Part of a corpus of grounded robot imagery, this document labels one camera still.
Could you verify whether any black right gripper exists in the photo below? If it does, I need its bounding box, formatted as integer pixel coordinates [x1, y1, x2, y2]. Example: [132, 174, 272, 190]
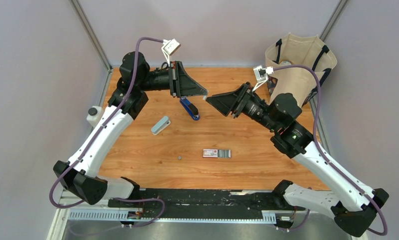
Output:
[205, 82, 280, 133]

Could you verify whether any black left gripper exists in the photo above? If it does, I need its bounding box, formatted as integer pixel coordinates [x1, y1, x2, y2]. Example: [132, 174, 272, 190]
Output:
[137, 60, 207, 98]

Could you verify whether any dark blue stapler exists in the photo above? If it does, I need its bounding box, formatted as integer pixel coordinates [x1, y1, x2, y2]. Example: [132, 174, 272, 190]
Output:
[179, 97, 200, 121]

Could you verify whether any light blue stapler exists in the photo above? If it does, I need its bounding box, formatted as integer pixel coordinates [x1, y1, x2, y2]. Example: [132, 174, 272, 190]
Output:
[151, 116, 171, 135]

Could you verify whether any red white staple box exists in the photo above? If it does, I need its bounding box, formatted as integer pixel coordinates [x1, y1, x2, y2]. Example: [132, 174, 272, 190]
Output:
[202, 149, 232, 159]

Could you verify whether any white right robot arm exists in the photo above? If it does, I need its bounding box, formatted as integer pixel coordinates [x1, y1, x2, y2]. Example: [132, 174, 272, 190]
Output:
[206, 82, 389, 237]

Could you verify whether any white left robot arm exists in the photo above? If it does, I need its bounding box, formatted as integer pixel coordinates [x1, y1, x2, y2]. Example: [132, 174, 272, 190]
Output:
[53, 51, 208, 208]

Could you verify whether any object inside tote bag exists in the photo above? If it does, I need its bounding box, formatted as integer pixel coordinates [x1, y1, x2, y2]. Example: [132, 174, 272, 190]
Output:
[279, 60, 293, 67]

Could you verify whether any white bottle black cap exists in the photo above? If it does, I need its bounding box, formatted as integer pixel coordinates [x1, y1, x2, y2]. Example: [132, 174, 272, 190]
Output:
[86, 106, 104, 128]

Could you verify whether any beige canvas tote bag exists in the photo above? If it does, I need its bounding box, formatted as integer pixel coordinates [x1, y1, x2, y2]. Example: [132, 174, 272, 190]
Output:
[265, 33, 338, 107]

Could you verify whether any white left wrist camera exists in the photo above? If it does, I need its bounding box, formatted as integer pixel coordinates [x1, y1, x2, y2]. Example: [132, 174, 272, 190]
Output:
[161, 38, 181, 65]

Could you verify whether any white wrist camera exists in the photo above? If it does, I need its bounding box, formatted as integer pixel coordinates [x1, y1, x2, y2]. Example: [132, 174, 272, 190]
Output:
[252, 65, 274, 92]
[161, 38, 181, 65]

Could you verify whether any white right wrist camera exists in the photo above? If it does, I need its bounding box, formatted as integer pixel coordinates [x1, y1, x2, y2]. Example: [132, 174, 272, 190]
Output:
[252, 65, 274, 92]

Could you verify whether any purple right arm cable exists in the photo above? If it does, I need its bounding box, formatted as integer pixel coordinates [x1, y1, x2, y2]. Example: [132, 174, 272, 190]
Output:
[272, 64, 389, 237]

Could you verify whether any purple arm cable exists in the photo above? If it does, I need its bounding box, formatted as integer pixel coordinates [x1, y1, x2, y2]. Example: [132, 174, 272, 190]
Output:
[272, 64, 389, 237]
[49, 37, 167, 228]

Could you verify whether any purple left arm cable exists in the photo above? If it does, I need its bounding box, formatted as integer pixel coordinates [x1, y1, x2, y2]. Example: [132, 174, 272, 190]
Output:
[49, 37, 167, 228]

